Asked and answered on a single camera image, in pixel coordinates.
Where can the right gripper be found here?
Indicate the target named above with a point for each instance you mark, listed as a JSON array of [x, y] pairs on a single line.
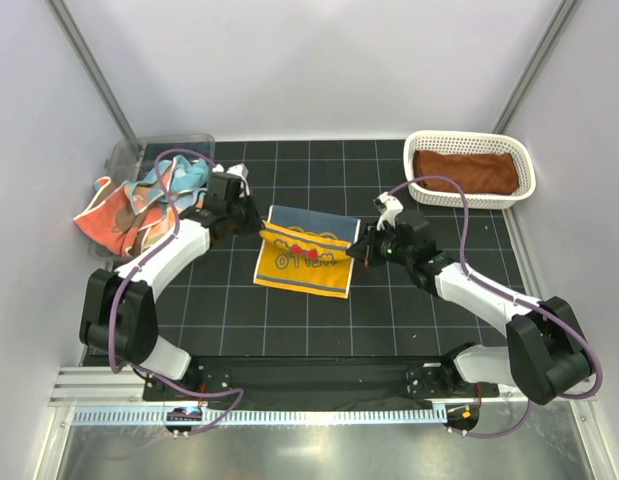
[[365, 249]]

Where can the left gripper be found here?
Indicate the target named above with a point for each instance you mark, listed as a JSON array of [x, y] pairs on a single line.
[[254, 223]]

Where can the yellow and blue towel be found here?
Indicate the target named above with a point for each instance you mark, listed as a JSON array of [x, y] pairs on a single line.
[[305, 251]]

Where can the light blue dotted towel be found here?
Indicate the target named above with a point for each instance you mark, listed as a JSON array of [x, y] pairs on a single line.
[[185, 181]]

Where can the brown towel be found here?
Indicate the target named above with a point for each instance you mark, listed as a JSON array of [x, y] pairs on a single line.
[[474, 173]]

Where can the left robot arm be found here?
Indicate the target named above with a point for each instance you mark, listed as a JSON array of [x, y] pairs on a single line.
[[119, 314]]

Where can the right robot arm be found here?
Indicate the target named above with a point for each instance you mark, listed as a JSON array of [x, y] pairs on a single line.
[[545, 354]]

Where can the black grid mat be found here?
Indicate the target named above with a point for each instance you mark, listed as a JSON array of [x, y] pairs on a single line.
[[213, 306]]

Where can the clear plastic bin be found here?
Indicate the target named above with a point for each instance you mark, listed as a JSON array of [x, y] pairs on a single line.
[[131, 163]]

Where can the salmon pink towel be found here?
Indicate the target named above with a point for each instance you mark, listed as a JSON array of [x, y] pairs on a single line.
[[126, 219]]

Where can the white perforated basket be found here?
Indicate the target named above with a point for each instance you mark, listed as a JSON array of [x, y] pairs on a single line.
[[462, 142]]

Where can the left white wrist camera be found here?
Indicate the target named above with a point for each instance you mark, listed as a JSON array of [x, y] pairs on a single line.
[[241, 172]]

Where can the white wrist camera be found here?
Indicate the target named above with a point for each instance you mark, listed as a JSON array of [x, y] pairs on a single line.
[[241, 172], [389, 208]]

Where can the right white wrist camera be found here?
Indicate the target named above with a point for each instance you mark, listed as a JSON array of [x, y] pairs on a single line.
[[389, 208]]

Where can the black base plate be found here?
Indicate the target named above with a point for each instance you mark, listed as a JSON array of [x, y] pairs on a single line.
[[414, 377]]

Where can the aluminium rail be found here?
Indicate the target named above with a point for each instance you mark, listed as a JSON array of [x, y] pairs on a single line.
[[97, 386]]

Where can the white slotted cable duct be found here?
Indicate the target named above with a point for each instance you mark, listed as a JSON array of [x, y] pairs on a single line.
[[169, 416]]

